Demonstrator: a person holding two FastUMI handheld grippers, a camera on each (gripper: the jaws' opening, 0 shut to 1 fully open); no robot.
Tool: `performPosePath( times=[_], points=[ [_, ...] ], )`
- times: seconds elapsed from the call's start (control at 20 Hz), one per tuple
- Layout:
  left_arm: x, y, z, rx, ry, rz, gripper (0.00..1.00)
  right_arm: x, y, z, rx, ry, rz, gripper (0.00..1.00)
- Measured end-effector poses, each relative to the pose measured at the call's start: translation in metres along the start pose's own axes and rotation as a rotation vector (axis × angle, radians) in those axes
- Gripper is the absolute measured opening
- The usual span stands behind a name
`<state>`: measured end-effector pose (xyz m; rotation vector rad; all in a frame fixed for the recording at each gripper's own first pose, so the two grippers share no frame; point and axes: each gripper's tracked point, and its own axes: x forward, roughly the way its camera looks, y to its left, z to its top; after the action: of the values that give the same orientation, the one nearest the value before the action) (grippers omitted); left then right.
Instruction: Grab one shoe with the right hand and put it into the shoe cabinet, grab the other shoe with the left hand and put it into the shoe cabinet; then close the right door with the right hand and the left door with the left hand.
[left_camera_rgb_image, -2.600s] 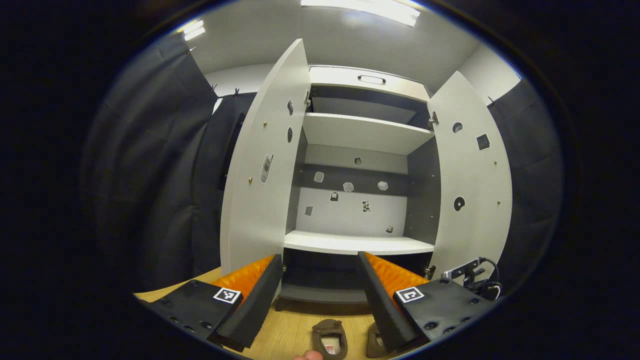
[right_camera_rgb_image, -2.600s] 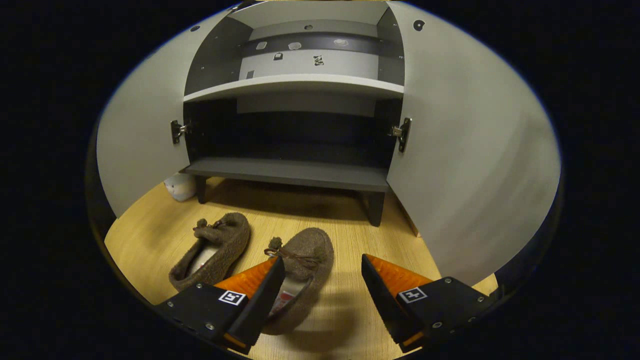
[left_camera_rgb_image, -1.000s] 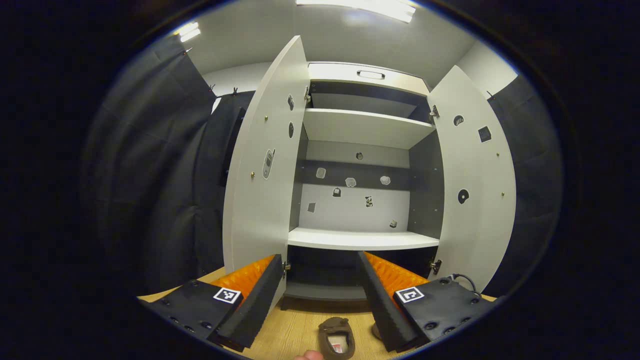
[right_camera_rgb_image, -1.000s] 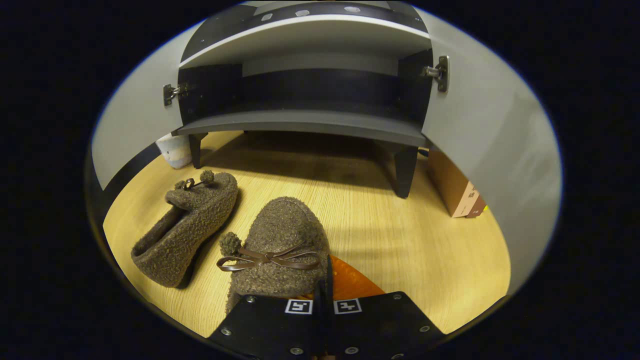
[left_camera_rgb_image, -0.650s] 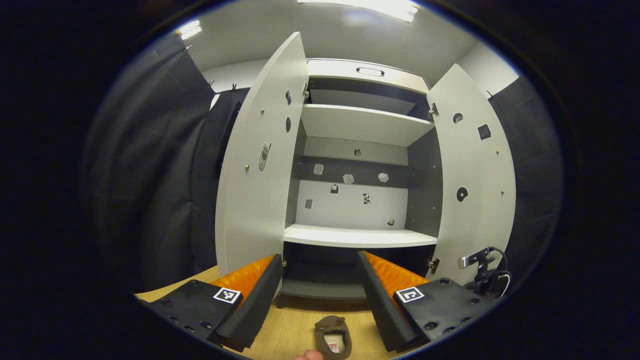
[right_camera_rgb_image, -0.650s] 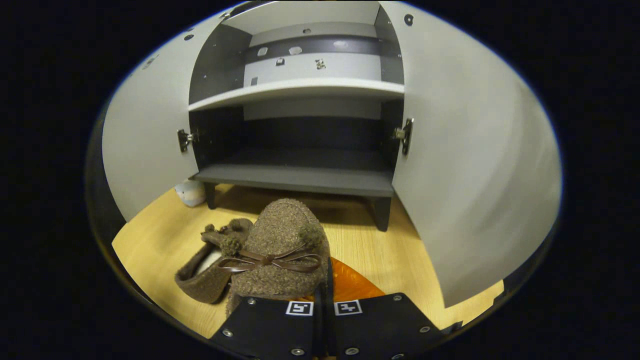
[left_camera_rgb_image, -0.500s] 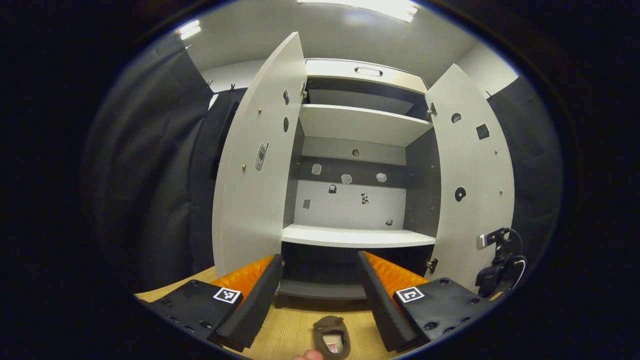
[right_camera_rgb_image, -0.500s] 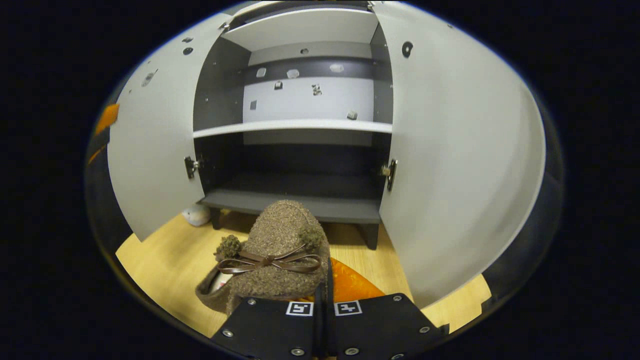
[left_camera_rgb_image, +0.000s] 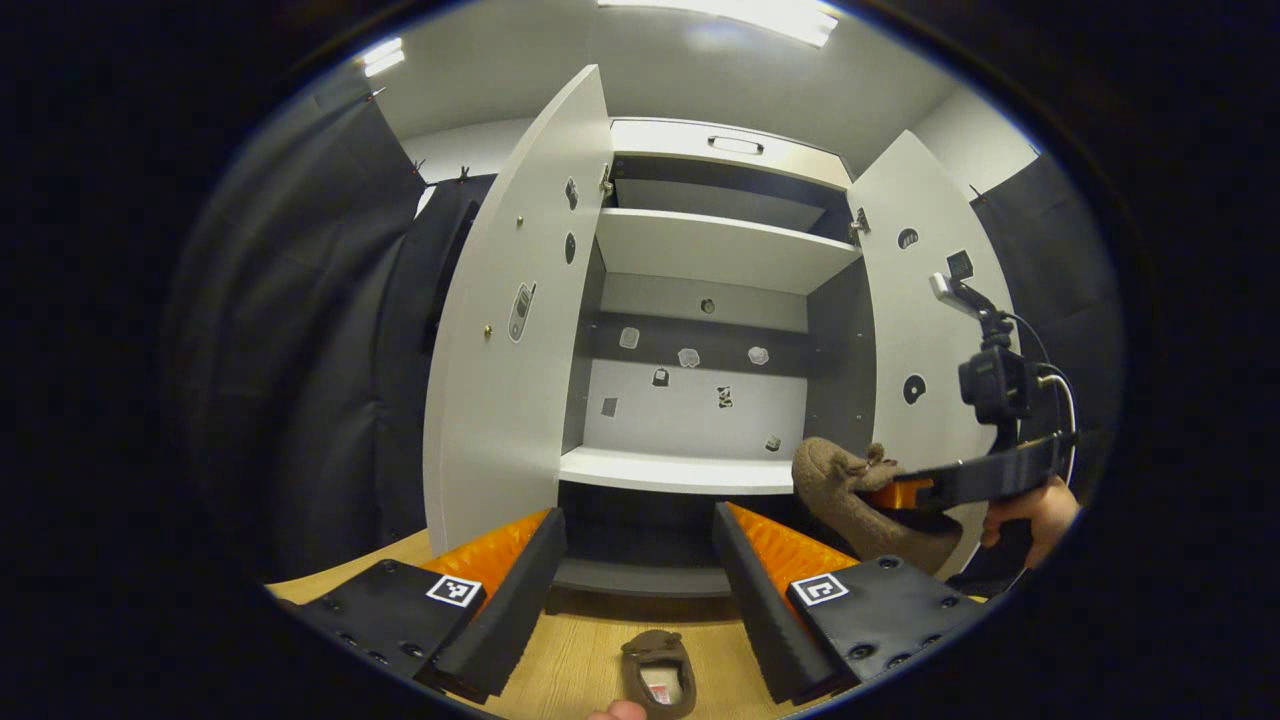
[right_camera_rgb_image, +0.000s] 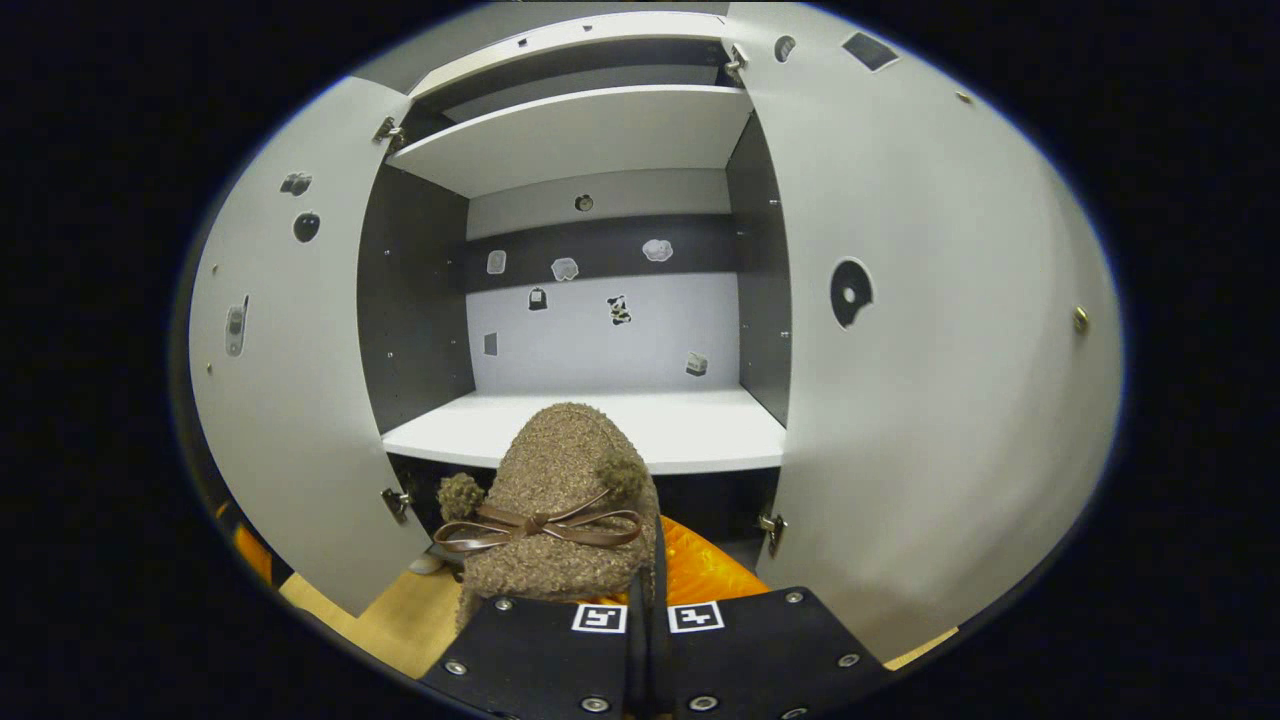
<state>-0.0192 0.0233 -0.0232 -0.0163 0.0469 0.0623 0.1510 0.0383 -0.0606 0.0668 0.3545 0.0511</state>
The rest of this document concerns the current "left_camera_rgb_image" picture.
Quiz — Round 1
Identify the thin gripper cable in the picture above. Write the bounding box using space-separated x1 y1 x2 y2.
1005 312 1081 486

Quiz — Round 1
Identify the black backdrop cloth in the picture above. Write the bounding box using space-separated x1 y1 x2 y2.
165 85 496 581
965 153 1126 591

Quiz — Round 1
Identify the brown fuzzy shoe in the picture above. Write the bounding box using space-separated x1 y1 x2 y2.
620 630 698 719
792 437 966 578

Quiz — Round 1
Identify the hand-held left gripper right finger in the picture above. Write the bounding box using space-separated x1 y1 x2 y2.
713 502 991 706

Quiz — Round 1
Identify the white cabinet shelf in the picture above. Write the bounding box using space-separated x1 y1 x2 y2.
595 207 863 296
558 446 801 496

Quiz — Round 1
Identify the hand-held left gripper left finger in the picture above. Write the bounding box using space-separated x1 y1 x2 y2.
266 508 568 706

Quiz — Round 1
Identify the white shoe cabinet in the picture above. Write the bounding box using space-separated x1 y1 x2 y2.
555 117 881 599

